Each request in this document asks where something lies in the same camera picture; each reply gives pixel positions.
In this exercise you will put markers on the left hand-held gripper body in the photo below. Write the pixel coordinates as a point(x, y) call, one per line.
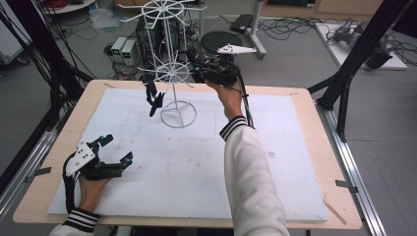
point(80, 159)

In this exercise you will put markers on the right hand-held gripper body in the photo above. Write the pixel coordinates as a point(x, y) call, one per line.
point(223, 70)

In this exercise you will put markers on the person's right hand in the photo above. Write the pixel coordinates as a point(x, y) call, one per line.
point(229, 98)

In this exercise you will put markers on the person's left hand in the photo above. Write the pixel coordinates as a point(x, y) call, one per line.
point(91, 193)

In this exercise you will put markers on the black round stool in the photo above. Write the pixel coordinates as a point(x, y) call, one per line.
point(216, 39)

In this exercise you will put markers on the grey metal clip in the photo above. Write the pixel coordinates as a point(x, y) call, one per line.
point(346, 186)
point(37, 173)

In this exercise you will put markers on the black box on floor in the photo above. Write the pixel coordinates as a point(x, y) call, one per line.
point(242, 23)

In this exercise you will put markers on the black computer tower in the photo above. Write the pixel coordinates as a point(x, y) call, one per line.
point(154, 39)

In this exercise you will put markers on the white foam board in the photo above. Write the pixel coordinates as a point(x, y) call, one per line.
point(183, 177)

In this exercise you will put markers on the person's left striped sleeve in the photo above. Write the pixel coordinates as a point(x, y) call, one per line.
point(80, 221)

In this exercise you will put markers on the person's striped sleeve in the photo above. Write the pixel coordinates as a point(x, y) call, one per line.
point(252, 183)
point(80, 221)

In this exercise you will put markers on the white power supply box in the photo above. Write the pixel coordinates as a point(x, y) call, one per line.
point(130, 52)
point(118, 47)

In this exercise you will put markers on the clear plastic bag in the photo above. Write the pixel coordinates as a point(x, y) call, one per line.
point(105, 18)

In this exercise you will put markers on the person's right striped sleeve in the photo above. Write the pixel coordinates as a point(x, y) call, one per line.
point(252, 183)

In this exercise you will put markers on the white floor board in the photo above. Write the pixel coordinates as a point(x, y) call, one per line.
point(347, 54)

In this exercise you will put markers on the round white table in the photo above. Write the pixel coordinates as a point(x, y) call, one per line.
point(70, 6)

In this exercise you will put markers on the thin wooden stick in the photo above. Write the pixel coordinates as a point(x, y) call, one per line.
point(335, 212)

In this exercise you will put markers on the white stand post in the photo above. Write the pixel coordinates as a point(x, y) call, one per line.
point(256, 29)

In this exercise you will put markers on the aluminium rail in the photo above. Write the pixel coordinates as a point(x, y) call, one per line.
point(23, 170)
point(352, 170)

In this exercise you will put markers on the black metal frame strut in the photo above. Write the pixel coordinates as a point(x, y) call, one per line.
point(49, 49)
point(357, 55)

